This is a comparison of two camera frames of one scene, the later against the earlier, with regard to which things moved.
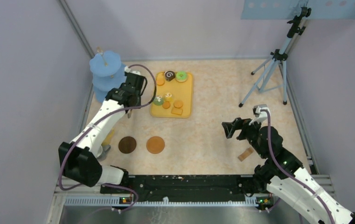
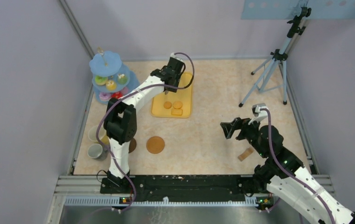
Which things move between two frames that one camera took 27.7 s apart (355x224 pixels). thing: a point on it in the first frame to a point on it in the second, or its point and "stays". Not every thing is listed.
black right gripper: [239, 123] stays
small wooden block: [246, 153] stays
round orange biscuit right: [178, 104] stays
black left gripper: [139, 95] to [177, 80]
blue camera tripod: [275, 76] stays
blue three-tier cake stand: [108, 73] stays
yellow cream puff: [168, 97] to [111, 85]
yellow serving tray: [177, 97] stays
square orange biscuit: [178, 111] stays
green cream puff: [158, 100] to [122, 80]
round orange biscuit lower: [166, 104] stays
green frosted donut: [181, 76] to [100, 80]
